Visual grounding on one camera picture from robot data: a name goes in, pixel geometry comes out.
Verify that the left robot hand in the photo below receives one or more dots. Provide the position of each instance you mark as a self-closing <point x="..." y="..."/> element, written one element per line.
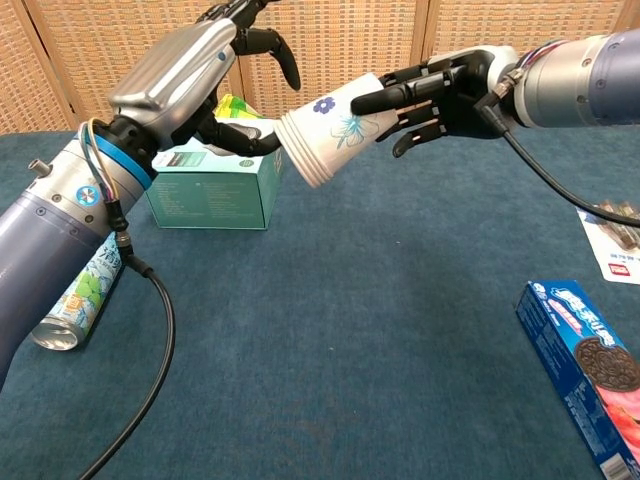
<point x="170" y="85"/>

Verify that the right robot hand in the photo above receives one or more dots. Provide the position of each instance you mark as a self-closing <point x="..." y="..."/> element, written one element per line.
<point x="450" y="100"/>

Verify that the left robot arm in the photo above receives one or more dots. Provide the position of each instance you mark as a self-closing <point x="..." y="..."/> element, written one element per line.
<point x="40" y="235"/>

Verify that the green yellow tissue pack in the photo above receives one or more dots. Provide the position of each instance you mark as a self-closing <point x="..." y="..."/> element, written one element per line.
<point x="235" y="107"/>

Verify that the woven bamboo folding screen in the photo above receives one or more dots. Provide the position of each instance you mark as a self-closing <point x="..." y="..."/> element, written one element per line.
<point x="350" y="40"/>

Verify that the teal cardboard product box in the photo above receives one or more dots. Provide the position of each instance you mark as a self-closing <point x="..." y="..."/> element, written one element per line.
<point x="210" y="200"/>

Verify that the small red white box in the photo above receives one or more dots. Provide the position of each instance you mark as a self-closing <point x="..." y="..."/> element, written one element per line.
<point x="605" y="250"/>

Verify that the light blue drink can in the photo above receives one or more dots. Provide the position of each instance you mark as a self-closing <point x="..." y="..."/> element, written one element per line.
<point x="75" y="305"/>

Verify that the dark blue table mat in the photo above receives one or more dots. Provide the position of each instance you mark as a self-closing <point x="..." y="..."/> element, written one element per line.
<point x="350" y="325"/>

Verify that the blue cookie box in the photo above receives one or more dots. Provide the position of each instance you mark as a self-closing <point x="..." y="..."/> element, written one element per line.
<point x="575" y="325"/>

